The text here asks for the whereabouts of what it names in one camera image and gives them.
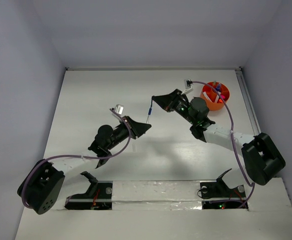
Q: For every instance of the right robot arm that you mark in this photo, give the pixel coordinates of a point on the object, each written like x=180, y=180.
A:
x=257, y=156

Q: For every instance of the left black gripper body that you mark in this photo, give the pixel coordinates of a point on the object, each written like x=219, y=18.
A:
x=134, y=133

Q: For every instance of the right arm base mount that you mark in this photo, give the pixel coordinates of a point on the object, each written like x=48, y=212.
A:
x=216, y=195

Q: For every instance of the blue ballpoint pen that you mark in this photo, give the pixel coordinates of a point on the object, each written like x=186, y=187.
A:
x=149, y=112

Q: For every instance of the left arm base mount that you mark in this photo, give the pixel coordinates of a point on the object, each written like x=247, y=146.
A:
x=98, y=196

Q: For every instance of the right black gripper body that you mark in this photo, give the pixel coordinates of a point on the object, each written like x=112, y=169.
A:
x=176, y=102

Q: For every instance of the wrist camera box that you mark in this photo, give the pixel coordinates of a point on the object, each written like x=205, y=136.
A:
x=117, y=110
x=188, y=86

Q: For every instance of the black capped white marker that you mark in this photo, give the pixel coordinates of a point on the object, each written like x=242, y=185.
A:
x=218, y=96

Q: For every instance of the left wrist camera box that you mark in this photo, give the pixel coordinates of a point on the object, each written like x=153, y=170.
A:
x=117, y=110

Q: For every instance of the orange round compartment container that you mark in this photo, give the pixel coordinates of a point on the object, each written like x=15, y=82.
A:
x=211, y=105

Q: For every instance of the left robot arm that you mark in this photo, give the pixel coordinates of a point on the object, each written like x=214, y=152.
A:
x=40, y=189

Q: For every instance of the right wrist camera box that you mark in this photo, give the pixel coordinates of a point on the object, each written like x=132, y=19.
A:
x=188, y=86

